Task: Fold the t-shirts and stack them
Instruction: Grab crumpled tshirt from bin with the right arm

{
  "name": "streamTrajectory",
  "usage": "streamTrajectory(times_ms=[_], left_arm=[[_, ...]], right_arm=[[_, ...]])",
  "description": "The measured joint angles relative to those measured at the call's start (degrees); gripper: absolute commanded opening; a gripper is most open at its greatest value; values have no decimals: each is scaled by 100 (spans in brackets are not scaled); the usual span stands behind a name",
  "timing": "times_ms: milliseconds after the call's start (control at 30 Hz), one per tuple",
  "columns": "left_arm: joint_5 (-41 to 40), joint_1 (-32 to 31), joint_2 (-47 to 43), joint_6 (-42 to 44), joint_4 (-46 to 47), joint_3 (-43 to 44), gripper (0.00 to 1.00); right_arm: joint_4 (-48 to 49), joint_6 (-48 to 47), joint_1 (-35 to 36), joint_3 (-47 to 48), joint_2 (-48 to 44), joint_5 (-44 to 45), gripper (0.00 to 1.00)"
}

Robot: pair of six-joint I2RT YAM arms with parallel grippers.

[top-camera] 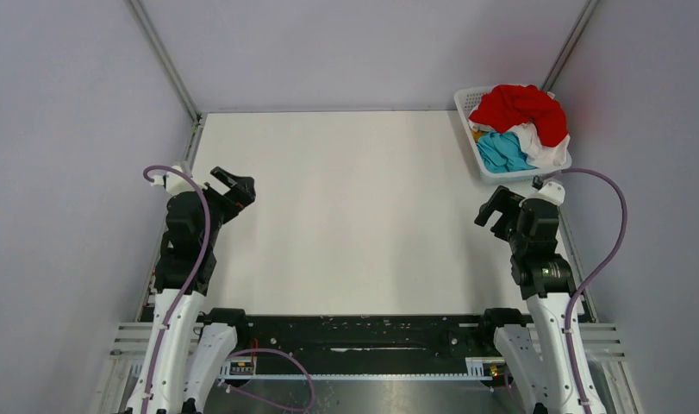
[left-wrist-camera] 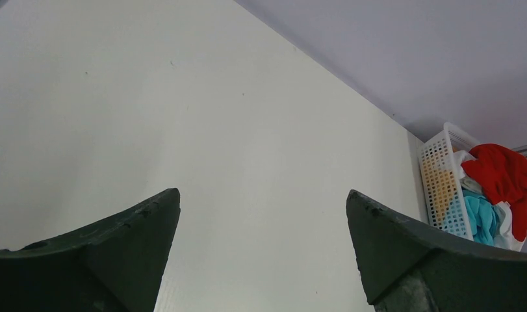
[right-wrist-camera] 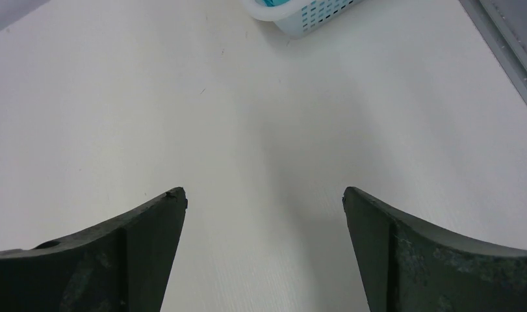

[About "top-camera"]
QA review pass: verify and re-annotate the red t-shirt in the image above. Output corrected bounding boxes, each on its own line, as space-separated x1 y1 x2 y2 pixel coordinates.
469 85 569 147

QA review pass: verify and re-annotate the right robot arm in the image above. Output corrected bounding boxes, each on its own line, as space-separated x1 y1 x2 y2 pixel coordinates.
474 182 607 413

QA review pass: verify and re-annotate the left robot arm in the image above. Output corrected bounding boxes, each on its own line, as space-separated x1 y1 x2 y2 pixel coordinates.
124 165 256 413

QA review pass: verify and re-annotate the teal t-shirt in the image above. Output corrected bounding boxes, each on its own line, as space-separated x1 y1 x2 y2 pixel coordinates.
476 132 535 173

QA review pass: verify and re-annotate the white t-shirt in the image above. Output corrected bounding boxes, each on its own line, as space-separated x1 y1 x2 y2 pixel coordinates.
468 120 570 169

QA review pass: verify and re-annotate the white plastic laundry basket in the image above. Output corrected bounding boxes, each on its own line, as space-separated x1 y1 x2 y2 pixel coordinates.
453 85 573 185

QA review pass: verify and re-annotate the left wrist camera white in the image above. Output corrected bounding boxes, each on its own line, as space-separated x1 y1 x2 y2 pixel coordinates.
144 160 206 196

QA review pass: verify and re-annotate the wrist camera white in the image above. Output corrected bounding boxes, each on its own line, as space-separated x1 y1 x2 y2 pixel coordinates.
144 160 206 196
528 177 566 206

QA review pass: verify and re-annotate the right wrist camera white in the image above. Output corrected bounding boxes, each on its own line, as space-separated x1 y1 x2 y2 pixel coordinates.
528 177 566 206

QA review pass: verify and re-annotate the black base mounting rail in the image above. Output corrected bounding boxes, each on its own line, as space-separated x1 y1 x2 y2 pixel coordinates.
197 308 532 376

